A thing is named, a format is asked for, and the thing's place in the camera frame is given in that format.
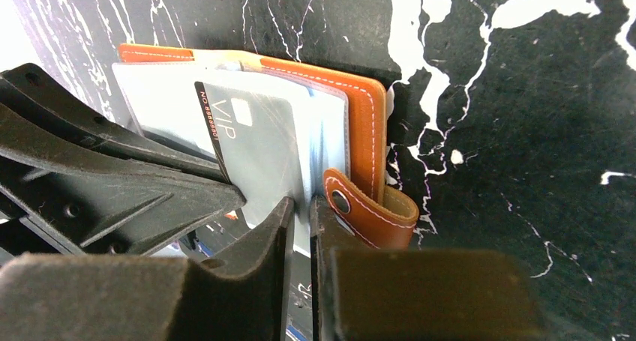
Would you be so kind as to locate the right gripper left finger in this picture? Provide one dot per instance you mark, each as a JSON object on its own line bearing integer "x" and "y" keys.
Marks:
{"x": 239, "y": 294}

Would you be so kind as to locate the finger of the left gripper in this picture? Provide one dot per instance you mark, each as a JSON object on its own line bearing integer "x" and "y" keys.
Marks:
{"x": 36, "y": 96}
{"x": 82, "y": 201}

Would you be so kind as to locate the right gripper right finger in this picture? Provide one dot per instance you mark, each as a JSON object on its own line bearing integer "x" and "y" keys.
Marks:
{"x": 361, "y": 293}

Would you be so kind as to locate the black VIP credit card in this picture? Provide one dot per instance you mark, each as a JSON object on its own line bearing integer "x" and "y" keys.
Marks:
{"x": 254, "y": 138}

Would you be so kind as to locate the brown leather card holder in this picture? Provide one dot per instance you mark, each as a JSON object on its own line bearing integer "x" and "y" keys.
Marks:
{"x": 381, "y": 216}

